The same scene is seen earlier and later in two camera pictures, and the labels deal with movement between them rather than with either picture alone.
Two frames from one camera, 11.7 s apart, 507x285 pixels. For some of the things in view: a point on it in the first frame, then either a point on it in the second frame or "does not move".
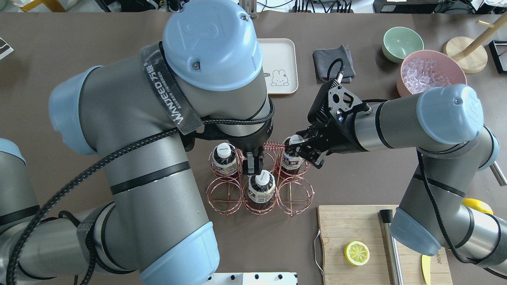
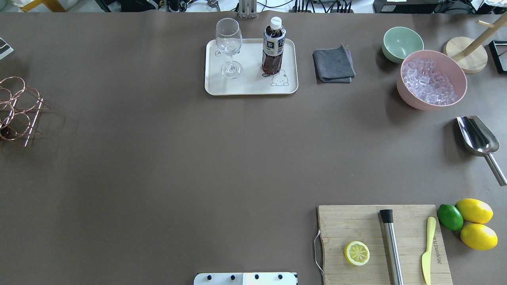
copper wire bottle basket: (284, 185) to (19, 105)
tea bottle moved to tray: (292, 162) to (274, 40)
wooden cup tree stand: (471, 54) does not move
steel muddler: (395, 269) does not move
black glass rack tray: (498, 49) does not move
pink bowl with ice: (427, 69) does not move
